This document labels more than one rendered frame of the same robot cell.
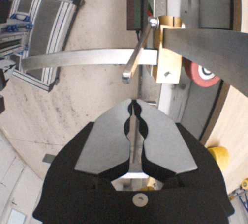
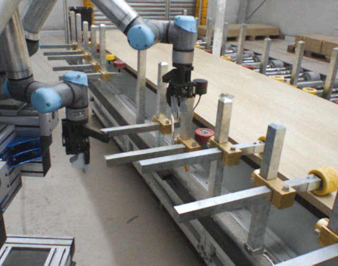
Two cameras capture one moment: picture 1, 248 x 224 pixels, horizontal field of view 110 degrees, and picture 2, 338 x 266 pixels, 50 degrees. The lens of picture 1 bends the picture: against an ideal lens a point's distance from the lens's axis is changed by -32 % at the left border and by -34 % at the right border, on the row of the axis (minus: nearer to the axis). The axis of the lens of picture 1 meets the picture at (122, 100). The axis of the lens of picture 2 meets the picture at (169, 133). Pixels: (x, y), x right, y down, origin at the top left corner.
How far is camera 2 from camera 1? 1.36 m
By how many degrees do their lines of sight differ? 94
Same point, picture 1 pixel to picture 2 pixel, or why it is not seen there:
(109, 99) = not seen: outside the picture
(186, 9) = (195, 170)
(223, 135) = not seen: hidden behind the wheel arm
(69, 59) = (142, 151)
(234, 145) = (291, 150)
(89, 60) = (153, 150)
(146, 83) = (196, 193)
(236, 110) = (247, 138)
